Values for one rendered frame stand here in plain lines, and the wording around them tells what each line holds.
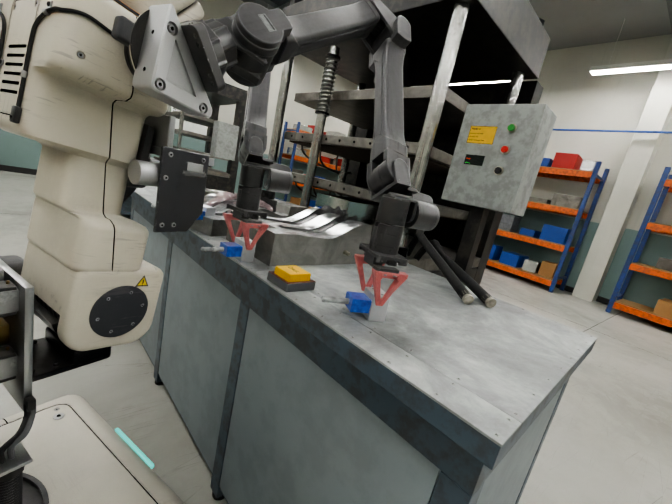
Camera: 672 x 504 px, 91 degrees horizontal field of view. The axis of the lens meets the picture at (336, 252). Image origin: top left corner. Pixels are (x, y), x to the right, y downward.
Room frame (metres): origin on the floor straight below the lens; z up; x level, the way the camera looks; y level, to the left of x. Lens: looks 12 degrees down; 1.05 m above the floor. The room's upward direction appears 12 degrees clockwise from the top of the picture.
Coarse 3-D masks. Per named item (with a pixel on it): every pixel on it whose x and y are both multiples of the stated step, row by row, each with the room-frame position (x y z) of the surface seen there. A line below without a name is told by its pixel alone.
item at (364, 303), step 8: (368, 288) 0.65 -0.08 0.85; (328, 296) 0.61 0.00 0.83; (352, 296) 0.61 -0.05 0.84; (360, 296) 0.63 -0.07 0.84; (368, 296) 0.63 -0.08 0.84; (352, 304) 0.60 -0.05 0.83; (360, 304) 0.61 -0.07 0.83; (368, 304) 0.61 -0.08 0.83; (384, 304) 0.62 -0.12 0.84; (360, 312) 0.61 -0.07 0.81; (368, 312) 0.61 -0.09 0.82; (376, 312) 0.62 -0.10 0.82; (384, 312) 0.62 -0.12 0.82; (368, 320) 0.61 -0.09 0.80; (376, 320) 0.62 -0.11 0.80
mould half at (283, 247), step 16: (272, 224) 0.94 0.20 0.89; (288, 224) 1.04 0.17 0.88; (304, 224) 1.09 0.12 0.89; (320, 224) 1.08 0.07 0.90; (352, 224) 1.05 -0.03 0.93; (272, 240) 0.83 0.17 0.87; (288, 240) 0.85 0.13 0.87; (304, 240) 0.89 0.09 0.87; (320, 240) 0.94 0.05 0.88; (336, 240) 0.98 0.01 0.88; (352, 240) 1.03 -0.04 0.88; (368, 240) 1.09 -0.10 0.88; (256, 256) 0.87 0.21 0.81; (272, 256) 0.82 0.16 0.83; (288, 256) 0.86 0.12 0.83; (304, 256) 0.90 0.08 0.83; (320, 256) 0.94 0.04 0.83; (336, 256) 0.99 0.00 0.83; (352, 256) 1.04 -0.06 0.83
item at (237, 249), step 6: (240, 240) 0.82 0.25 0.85; (252, 240) 0.84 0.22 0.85; (222, 246) 0.80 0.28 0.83; (228, 246) 0.78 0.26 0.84; (234, 246) 0.79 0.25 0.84; (240, 246) 0.80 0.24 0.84; (222, 252) 0.79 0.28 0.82; (228, 252) 0.78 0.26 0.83; (234, 252) 0.79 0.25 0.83; (240, 252) 0.81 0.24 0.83; (246, 252) 0.81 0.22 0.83; (252, 252) 0.83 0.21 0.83; (240, 258) 0.81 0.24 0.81; (246, 258) 0.82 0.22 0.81; (252, 258) 0.83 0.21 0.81
